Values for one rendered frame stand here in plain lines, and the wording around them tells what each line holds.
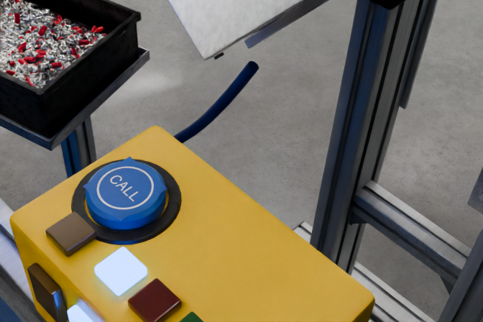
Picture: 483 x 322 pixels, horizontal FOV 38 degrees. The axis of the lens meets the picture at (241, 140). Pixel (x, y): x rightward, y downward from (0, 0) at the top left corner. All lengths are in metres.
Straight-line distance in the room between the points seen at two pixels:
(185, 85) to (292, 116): 0.32
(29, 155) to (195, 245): 1.56
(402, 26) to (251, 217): 0.52
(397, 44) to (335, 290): 0.56
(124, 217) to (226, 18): 0.36
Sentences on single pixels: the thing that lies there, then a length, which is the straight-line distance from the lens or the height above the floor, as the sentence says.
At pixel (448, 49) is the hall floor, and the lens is 2.32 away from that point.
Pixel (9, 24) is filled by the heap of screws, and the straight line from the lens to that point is 0.87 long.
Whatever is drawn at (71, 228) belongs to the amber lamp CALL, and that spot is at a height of 1.08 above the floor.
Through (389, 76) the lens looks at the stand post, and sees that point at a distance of 0.89.
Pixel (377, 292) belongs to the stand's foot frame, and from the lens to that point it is 1.55.
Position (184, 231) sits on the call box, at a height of 1.07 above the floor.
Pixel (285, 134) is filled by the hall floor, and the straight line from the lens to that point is 1.92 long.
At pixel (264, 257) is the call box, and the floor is 1.07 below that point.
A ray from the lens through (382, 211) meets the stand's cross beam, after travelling 1.02.
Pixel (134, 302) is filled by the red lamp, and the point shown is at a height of 1.08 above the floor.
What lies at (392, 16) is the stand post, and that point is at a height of 0.90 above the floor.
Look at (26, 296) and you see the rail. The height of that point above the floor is 0.86.
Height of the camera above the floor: 1.35
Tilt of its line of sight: 46 degrees down
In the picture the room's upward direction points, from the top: 4 degrees clockwise
